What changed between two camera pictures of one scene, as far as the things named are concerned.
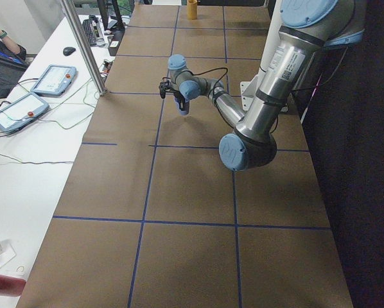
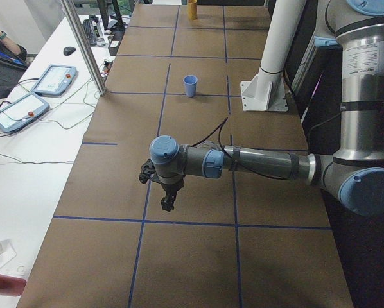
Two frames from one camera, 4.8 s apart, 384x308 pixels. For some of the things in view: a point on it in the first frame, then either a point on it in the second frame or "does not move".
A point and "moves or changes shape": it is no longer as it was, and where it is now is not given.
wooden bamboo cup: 192,9 does not move
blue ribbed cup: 187,105 moves or changes shape
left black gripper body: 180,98 → 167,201
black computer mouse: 68,50 does not move
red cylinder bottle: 4,285 does not move
